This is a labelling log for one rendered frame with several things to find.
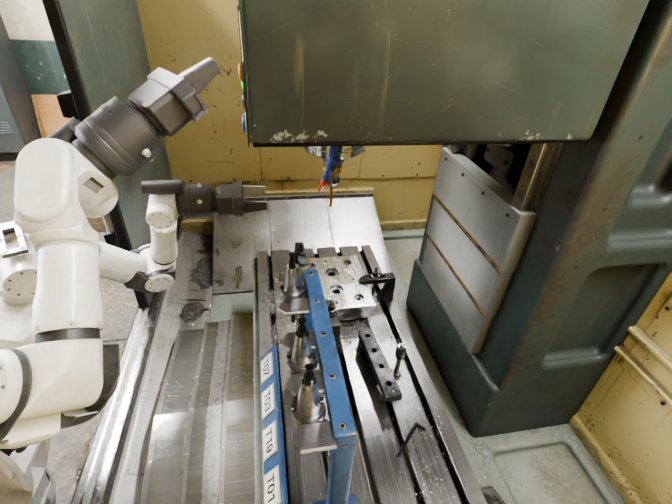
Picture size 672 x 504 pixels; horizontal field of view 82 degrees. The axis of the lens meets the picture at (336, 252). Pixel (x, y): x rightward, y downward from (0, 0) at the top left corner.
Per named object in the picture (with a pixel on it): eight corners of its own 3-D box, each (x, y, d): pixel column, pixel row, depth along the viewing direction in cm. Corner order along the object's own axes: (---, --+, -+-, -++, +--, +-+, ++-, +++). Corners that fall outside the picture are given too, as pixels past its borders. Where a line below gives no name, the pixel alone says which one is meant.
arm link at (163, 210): (198, 230, 100) (151, 233, 98) (199, 201, 106) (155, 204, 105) (188, 197, 91) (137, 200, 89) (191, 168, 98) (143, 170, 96)
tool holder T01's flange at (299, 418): (329, 423, 70) (329, 415, 69) (296, 432, 68) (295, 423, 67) (320, 394, 75) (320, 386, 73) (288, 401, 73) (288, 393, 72)
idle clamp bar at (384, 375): (383, 412, 106) (386, 397, 102) (354, 342, 126) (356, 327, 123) (400, 408, 107) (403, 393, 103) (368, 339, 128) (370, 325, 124)
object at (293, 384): (288, 398, 73) (288, 396, 72) (286, 375, 77) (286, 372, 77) (325, 394, 74) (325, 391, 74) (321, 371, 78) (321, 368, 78)
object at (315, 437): (293, 456, 64) (293, 454, 63) (290, 426, 68) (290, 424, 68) (335, 450, 65) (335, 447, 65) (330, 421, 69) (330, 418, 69)
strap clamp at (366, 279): (357, 304, 141) (361, 271, 133) (355, 298, 144) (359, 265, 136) (392, 301, 144) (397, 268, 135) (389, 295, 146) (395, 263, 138)
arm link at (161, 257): (183, 242, 105) (182, 283, 119) (172, 216, 110) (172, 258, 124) (140, 250, 100) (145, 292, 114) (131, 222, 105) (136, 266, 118)
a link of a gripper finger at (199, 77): (221, 73, 59) (189, 98, 58) (208, 53, 56) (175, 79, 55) (226, 75, 58) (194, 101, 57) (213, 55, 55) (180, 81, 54)
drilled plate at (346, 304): (306, 322, 127) (306, 311, 124) (297, 269, 150) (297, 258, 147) (374, 316, 131) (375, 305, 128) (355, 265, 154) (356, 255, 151)
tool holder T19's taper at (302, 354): (314, 364, 78) (315, 340, 74) (292, 366, 77) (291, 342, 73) (311, 347, 81) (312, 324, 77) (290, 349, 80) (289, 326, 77)
